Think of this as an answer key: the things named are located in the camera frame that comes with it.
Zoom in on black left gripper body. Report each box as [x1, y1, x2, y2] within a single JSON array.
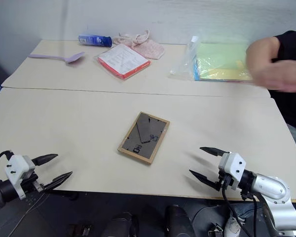
[[21, 172, 47, 194]]

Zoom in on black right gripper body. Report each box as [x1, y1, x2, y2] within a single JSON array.
[[213, 170, 235, 196]]

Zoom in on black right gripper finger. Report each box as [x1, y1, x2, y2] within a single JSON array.
[[188, 169, 222, 192], [199, 147, 230, 158]]

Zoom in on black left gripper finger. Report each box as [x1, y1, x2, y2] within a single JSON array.
[[31, 154, 59, 166], [42, 171, 74, 192]]

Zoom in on person's bare hand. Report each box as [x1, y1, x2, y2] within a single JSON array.
[[249, 60, 296, 93]]

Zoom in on blue denim fabric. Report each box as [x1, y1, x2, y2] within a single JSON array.
[[227, 200, 266, 222]]

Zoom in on white shoe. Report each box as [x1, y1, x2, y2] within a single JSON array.
[[223, 218, 243, 236]]

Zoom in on dark rounded shape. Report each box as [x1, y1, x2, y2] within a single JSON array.
[[164, 204, 197, 237], [101, 211, 140, 237]]

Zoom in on coloured paper stack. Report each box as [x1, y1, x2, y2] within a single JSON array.
[[193, 43, 254, 82]]

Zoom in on clear plastic bag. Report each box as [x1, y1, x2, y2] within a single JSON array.
[[168, 35, 254, 82]]

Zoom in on purple plastic spoon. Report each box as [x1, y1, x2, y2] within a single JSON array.
[[28, 51, 86, 65]]

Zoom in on pink cloth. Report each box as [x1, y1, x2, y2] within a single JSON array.
[[112, 29, 166, 61]]

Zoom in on red-edged booklet in plastic sleeve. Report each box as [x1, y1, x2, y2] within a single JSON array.
[[96, 43, 152, 80]]

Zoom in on blue plastic bottle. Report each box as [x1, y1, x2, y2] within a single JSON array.
[[78, 34, 113, 48]]

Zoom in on person in black shirt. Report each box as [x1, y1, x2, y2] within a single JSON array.
[[268, 28, 296, 165]]

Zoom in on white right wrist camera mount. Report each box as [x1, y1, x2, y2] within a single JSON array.
[[218, 152, 247, 191]]

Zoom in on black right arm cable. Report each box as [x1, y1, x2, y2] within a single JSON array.
[[221, 184, 260, 237]]

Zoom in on wooden picture frame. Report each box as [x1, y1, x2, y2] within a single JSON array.
[[117, 111, 171, 166]]

